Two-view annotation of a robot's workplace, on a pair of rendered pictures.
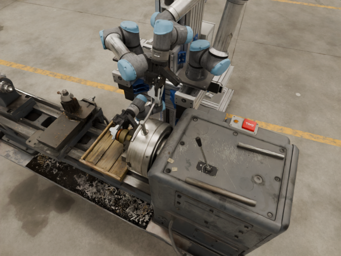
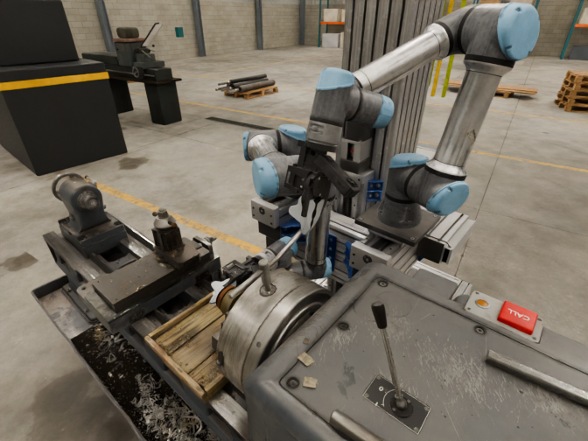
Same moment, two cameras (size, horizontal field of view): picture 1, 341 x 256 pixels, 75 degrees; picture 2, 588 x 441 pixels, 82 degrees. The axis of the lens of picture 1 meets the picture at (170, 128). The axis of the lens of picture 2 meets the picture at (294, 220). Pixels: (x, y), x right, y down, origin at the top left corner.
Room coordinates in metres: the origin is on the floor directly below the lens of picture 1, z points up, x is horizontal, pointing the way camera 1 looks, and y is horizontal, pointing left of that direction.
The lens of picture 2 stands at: (0.11, -0.08, 1.77)
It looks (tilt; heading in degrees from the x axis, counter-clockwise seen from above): 31 degrees down; 15
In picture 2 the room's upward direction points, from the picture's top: straight up
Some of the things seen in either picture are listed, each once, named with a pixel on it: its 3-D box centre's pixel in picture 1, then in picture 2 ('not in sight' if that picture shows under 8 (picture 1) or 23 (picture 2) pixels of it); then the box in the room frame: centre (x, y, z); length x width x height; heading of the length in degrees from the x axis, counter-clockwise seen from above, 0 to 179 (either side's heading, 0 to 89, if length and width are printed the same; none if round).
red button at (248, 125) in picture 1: (248, 125); (516, 318); (0.69, -0.39, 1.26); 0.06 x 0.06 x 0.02; 65
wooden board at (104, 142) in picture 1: (115, 148); (219, 331); (0.78, 0.35, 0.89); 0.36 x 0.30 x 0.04; 155
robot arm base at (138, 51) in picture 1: (132, 48); not in sight; (1.42, 0.28, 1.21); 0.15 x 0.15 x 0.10
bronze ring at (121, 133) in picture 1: (125, 136); (236, 304); (0.74, 0.26, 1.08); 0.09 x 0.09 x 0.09; 65
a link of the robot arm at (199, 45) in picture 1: (199, 52); (408, 174); (1.20, -0.17, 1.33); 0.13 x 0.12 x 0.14; 39
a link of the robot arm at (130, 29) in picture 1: (129, 33); (291, 142); (1.41, 0.28, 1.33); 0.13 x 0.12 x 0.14; 118
